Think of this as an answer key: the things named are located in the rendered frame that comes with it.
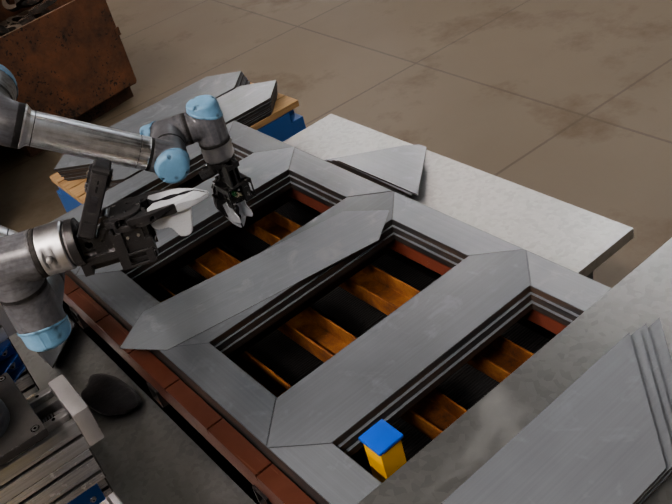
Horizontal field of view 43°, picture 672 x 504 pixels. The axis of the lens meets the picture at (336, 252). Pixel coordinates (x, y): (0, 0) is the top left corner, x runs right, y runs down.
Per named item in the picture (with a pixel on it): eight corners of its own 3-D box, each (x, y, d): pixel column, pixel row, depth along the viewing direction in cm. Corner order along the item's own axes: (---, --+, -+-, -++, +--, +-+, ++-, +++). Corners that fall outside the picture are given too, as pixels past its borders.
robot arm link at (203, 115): (179, 99, 200) (214, 88, 201) (194, 140, 206) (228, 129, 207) (182, 113, 194) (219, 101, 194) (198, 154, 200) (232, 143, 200)
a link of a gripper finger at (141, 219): (178, 205, 127) (121, 222, 126) (174, 195, 126) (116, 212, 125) (178, 218, 122) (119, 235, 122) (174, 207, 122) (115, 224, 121)
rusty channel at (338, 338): (156, 215, 280) (150, 202, 277) (568, 491, 163) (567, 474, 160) (135, 227, 277) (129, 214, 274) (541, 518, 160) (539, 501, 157)
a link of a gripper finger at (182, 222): (218, 221, 129) (158, 239, 128) (205, 186, 126) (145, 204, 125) (219, 229, 126) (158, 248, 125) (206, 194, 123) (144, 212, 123)
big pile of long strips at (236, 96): (236, 77, 327) (231, 62, 323) (297, 100, 299) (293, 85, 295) (49, 175, 294) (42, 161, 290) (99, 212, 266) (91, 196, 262)
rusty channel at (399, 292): (208, 184, 289) (204, 172, 286) (636, 426, 172) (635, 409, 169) (188, 196, 285) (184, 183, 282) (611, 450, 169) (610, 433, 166)
